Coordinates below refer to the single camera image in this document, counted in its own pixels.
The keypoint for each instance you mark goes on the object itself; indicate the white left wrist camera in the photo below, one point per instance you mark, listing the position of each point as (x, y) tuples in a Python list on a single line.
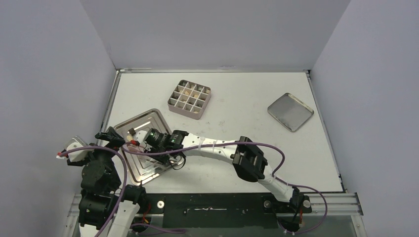
[(74, 143)]

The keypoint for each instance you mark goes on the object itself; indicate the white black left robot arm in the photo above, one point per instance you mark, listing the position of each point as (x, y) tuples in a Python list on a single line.
[(108, 203)]

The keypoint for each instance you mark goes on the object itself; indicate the large steel tray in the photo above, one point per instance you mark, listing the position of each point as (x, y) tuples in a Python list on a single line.
[(143, 169)]

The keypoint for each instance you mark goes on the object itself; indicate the aluminium rail frame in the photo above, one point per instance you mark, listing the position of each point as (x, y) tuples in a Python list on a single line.
[(339, 204)]

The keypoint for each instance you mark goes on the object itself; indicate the black mounting base plate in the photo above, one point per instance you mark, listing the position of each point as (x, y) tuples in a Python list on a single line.
[(227, 210)]

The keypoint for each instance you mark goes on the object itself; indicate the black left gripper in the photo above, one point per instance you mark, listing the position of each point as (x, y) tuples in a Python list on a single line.
[(112, 137)]

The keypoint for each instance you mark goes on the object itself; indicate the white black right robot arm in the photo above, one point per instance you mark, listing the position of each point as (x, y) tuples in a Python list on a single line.
[(244, 155)]

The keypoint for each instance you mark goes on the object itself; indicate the small square metal lid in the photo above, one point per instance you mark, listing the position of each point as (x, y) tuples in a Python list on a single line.
[(290, 112)]

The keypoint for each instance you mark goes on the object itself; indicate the pink grid chocolate box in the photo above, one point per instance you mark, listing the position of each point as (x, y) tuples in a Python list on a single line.
[(192, 106)]

